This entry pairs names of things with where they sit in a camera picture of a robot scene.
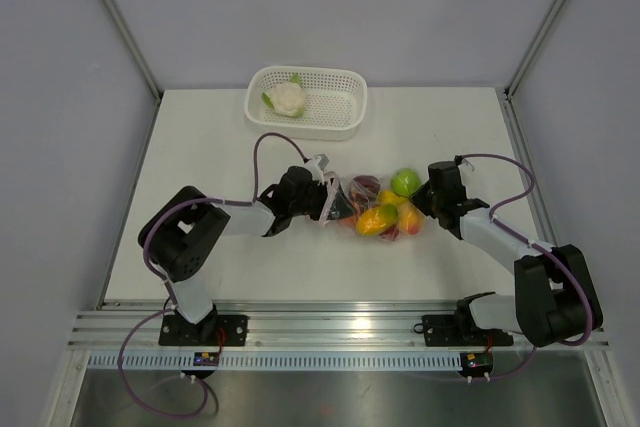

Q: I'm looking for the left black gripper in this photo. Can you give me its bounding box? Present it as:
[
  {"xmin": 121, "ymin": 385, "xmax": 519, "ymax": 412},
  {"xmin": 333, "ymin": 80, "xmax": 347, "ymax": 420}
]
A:
[{"xmin": 290, "ymin": 178, "xmax": 356, "ymax": 222}]

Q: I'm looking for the clear zip top bag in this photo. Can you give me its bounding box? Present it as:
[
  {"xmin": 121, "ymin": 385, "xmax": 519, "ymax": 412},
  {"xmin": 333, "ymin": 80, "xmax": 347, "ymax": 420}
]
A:
[{"xmin": 319, "ymin": 167, "xmax": 426, "ymax": 242}]

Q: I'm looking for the white fake cauliflower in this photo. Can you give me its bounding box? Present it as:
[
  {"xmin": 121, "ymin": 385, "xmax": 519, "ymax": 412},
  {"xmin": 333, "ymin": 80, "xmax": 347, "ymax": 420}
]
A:
[{"xmin": 261, "ymin": 74, "xmax": 307, "ymax": 118}]

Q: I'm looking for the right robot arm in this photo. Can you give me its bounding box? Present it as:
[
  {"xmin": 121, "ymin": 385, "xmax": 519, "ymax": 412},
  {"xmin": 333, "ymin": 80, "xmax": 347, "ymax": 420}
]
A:
[{"xmin": 410, "ymin": 156, "xmax": 603, "ymax": 348}]

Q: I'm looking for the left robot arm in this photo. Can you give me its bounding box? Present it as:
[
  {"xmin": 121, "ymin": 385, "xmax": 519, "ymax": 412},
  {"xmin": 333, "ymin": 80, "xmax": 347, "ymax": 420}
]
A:
[{"xmin": 138, "ymin": 166, "xmax": 356, "ymax": 345}]

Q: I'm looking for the yellow green fake mango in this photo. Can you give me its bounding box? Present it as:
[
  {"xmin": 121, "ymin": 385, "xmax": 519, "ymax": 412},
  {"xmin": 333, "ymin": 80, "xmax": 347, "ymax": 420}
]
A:
[{"xmin": 355, "ymin": 205, "xmax": 398, "ymax": 236}]

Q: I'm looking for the orange red fake peach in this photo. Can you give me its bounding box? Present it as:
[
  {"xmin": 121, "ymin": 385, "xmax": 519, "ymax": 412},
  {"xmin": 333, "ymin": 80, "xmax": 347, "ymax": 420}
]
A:
[{"xmin": 397, "ymin": 204, "xmax": 425, "ymax": 236}]

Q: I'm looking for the green fake apple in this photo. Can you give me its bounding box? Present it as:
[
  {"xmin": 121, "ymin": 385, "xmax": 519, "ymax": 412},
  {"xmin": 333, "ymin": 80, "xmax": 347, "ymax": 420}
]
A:
[{"xmin": 390, "ymin": 168, "xmax": 422, "ymax": 198}]

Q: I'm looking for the yellow fake fruit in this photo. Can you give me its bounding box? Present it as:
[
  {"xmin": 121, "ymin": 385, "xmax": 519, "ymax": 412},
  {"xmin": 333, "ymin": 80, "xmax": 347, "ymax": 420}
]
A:
[{"xmin": 377, "ymin": 189, "xmax": 408, "ymax": 207}]

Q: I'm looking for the red fake fruit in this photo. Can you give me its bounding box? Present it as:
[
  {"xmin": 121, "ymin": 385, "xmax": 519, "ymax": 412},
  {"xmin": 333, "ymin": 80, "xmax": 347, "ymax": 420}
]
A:
[{"xmin": 379, "ymin": 225, "xmax": 400, "ymax": 242}]

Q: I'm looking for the white perforated plastic basket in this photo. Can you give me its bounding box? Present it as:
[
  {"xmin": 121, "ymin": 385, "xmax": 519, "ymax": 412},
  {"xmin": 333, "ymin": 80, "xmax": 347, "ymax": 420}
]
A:
[{"xmin": 244, "ymin": 66, "xmax": 368, "ymax": 141}]

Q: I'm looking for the right small circuit board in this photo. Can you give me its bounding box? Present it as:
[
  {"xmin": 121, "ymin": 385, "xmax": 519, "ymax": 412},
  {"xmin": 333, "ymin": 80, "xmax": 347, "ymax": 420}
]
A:
[{"xmin": 460, "ymin": 352, "xmax": 494, "ymax": 376}]

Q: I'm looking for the small circuit board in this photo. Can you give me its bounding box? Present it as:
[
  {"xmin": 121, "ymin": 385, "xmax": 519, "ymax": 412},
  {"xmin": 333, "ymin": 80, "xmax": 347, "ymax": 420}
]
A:
[
  {"xmin": 193, "ymin": 352, "xmax": 220, "ymax": 367},
  {"xmin": 460, "ymin": 352, "xmax": 494, "ymax": 376}
]

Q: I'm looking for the left small circuit board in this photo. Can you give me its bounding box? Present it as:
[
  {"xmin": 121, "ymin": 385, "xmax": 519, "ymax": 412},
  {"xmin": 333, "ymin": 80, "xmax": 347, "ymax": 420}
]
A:
[{"xmin": 193, "ymin": 352, "xmax": 220, "ymax": 367}]

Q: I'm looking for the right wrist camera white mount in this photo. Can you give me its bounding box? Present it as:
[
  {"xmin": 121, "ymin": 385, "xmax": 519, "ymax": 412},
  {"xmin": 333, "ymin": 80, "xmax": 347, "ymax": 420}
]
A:
[{"xmin": 454, "ymin": 156, "xmax": 475, "ymax": 172}]

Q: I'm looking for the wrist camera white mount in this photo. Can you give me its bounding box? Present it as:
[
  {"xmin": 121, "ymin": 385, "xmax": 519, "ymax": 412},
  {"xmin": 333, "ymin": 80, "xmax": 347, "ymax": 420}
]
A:
[
  {"xmin": 303, "ymin": 154, "xmax": 329, "ymax": 183},
  {"xmin": 454, "ymin": 156, "xmax": 475, "ymax": 172}
]

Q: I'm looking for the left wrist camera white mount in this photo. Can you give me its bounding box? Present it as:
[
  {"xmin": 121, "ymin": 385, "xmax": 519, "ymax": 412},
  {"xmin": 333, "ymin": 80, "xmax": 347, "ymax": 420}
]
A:
[{"xmin": 303, "ymin": 154, "xmax": 329, "ymax": 183}]

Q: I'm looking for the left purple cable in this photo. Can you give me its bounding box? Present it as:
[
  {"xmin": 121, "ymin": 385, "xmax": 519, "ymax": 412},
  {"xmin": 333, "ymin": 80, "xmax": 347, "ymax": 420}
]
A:
[{"xmin": 117, "ymin": 132, "xmax": 314, "ymax": 418}]

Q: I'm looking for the aluminium mounting rail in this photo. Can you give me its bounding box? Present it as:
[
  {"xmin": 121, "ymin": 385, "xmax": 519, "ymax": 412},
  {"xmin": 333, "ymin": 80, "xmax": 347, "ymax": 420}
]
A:
[{"xmin": 67, "ymin": 299, "xmax": 609, "ymax": 348}]

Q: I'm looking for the right aluminium frame post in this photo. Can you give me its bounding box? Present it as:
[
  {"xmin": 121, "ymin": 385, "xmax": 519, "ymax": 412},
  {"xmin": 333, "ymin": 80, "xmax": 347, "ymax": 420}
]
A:
[{"xmin": 504, "ymin": 0, "xmax": 599, "ymax": 98}]

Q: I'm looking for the aluminium frame post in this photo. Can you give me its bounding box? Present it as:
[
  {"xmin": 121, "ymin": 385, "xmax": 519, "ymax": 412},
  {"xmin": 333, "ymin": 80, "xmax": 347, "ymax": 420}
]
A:
[
  {"xmin": 72, "ymin": 0, "xmax": 162, "ymax": 101},
  {"xmin": 504, "ymin": 0, "xmax": 599, "ymax": 98}
]

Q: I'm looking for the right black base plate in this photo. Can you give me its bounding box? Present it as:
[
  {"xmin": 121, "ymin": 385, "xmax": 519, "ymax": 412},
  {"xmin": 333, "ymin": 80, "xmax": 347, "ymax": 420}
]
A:
[{"xmin": 412, "ymin": 314, "xmax": 514, "ymax": 348}]

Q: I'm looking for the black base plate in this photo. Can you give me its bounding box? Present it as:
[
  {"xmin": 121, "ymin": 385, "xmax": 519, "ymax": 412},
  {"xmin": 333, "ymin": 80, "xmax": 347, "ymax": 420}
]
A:
[
  {"xmin": 412, "ymin": 314, "xmax": 514, "ymax": 348},
  {"xmin": 158, "ymin": 314, "xmax": 249, "ymax": 347}
]

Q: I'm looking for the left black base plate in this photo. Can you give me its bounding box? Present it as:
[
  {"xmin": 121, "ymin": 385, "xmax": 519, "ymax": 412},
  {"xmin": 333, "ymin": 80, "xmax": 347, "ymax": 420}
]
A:
[{"xmin": 158, "ymin": 314, "xmax": 249, "ymax": 347}]

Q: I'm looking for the left aluminium frame post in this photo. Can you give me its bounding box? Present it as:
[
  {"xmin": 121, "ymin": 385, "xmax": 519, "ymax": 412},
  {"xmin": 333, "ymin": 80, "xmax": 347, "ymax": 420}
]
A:
[{"xmin": 72, "ymin": 0, "xmax": 162, "ymax": 101}]

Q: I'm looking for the white slotted cable duct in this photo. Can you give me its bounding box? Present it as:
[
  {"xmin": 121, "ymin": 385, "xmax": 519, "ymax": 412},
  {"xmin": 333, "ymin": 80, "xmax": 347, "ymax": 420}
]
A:
[{"xmin": 88, "ymin": 351, "xmax": 462, "ymax": 372}]

